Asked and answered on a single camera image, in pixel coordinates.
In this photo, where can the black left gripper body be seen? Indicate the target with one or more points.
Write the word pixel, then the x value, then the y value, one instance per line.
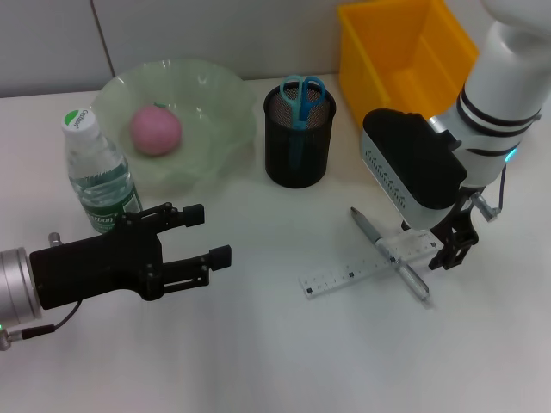
pixel 94 271

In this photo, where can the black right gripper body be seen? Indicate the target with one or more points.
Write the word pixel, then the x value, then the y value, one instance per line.
pixel 462 223

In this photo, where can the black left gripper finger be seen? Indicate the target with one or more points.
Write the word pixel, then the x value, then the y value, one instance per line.
pixel 193 215
pixel 220 257

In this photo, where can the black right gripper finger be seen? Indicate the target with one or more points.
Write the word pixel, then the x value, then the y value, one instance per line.
pixel 460 258
pixel 441 258

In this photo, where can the pink toy peach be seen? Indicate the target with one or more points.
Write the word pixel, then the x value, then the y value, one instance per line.
pixel 155 131

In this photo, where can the clear green-label water bottle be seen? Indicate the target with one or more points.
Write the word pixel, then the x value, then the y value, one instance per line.
pixel 94 172

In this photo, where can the clear plastic ruler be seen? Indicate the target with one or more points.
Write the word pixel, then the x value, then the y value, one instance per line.
pixel 336 277

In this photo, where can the blue plastic scissors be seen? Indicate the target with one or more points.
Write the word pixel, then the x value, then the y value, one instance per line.
pixel 297 107

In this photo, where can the grey white pen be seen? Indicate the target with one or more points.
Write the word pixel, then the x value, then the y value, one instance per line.
pixel 366 226

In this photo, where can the green glass fruit bowl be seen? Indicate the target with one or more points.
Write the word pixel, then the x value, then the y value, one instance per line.
pixel 206 120

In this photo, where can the black mesh pen cup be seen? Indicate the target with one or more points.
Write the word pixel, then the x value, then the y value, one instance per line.
pixel 314 146

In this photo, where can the yellow plastic bin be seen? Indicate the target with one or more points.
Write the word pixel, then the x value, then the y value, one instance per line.
pixel 396 51

